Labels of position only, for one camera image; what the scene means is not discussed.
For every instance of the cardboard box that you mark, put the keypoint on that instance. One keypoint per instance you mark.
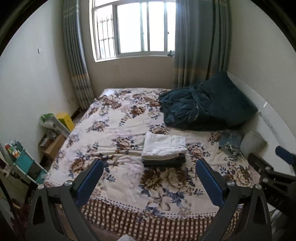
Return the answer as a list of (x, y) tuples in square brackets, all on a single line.
[(49, 147)]

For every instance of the dark teal crumpled blanket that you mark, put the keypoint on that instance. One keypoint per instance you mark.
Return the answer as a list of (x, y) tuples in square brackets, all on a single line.
[(215, 105)]

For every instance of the yellow box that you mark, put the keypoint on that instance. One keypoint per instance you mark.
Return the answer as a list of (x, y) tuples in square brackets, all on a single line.
[(66, 120)]

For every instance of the right grey striped curtain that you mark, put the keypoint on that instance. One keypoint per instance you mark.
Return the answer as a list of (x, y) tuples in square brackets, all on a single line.
[(202, 40)]

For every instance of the window with metal bars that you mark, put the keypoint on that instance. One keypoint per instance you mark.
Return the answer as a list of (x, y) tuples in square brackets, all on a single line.
[(132, 28)]

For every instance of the white plastic bag bundle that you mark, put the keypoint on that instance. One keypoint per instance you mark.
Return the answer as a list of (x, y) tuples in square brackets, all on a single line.
[(49, 121)]

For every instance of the grey pillow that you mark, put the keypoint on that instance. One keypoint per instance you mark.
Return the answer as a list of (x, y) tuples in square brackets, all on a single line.
[(252, 142)]

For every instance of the white pants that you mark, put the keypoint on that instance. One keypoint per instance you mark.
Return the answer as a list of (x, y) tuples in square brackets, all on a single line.
[(162, 147)]

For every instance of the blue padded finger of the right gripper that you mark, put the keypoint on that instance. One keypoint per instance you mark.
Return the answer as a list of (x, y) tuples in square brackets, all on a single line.
[(285, 155)]

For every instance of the grey striped curtain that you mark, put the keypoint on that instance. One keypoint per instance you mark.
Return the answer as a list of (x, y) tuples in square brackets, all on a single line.
[(202, 40), (75, 54)]

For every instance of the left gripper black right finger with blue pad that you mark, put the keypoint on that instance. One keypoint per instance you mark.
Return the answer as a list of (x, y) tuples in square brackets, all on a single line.
[(254, 221)]

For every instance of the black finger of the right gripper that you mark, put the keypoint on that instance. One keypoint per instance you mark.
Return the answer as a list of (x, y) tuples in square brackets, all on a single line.
[(259, 164)]

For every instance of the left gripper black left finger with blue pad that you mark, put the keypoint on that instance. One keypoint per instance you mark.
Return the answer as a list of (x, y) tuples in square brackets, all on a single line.
[(44, 222)]

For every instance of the light blue denim shorts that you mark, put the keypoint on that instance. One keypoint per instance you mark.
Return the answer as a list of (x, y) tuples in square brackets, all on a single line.
[(230, 142)]

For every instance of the left grey striped curtain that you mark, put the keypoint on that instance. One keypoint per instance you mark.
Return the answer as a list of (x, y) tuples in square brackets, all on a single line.
[(75, 54)]

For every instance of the folded dark blue pants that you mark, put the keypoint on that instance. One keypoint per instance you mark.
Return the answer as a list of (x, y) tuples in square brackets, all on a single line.
[(175, 162)]

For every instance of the white headboard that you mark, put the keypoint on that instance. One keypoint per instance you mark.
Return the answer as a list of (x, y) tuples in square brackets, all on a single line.
[(270, 125)]

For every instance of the floral bed blanket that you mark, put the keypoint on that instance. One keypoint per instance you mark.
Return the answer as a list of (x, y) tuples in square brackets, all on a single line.
[(129, 199)]

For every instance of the teal storage cart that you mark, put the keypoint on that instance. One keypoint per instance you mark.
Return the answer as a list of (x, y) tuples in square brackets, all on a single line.
[(25, 163)]

